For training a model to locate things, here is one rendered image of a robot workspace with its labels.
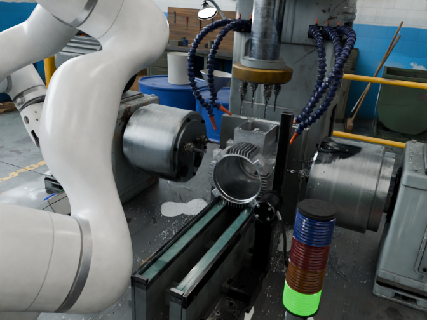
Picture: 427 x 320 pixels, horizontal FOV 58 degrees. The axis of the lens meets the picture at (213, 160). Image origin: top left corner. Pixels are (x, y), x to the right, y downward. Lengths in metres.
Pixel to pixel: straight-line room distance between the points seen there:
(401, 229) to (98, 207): 0.77
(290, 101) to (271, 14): 0.36
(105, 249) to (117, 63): 0.26
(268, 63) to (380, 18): 5.16
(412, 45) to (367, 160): 5.22
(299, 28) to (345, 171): 0.52
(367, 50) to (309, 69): 4.93
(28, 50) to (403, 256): 1.00
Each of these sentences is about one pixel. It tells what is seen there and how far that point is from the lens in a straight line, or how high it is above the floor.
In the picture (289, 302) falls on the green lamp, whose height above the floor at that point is 1.05.
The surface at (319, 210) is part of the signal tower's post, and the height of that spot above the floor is 1.22.
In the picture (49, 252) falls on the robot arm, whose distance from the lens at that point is 0.48.
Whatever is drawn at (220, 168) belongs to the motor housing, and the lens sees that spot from 1.22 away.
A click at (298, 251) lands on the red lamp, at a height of 1.15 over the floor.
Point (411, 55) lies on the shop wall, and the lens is 6.25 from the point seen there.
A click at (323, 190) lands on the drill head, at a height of 1.06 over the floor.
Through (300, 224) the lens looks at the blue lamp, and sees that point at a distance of 0.60.
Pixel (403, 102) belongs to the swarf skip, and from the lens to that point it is 5.25.
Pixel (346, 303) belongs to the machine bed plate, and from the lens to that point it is 1.12.
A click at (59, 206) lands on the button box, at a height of 1.07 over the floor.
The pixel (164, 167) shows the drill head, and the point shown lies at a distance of 1.24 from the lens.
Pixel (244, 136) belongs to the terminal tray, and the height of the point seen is 1.13.
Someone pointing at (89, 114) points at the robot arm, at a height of 1.35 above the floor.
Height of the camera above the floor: 1.49
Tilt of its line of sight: 22 degrees down
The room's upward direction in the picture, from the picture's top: 4 degrees clockwise
